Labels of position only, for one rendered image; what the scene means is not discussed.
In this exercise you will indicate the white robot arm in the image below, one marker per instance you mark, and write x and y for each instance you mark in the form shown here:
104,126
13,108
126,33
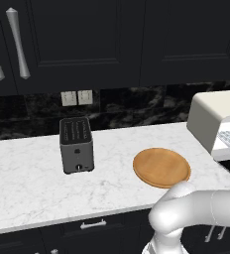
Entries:
193,208

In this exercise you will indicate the grey black toaster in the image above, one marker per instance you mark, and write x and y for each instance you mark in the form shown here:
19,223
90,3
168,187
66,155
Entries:
76,152

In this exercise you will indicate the white toaster oven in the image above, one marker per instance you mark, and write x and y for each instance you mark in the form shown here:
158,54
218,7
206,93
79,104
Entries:
206,115

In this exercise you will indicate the round wooden plate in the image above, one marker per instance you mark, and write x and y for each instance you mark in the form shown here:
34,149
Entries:
161,167

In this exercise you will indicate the black drawer front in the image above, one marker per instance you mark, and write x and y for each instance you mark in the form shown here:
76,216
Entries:
18,243
120,228

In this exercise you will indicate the white wall outlet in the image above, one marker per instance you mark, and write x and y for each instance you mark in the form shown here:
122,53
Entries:
85,97
68,98

